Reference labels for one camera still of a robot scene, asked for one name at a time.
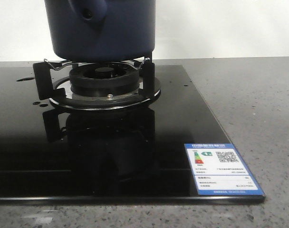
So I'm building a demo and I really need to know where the black glass gas stove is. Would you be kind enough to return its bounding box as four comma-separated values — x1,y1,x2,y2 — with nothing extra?
0,66,265,205

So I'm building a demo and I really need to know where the dark blue cooking pot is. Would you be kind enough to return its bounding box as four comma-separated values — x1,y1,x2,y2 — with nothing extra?
44,0,156,62

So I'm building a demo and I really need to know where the black metal pot support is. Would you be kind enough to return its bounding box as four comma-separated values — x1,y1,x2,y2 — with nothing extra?
33,54,161,111

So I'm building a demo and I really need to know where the black round gas burner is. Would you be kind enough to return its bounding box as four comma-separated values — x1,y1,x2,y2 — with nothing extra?
69,64,139,97

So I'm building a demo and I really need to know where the blue white energy label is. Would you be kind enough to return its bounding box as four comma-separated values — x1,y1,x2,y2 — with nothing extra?
184,143,264,196

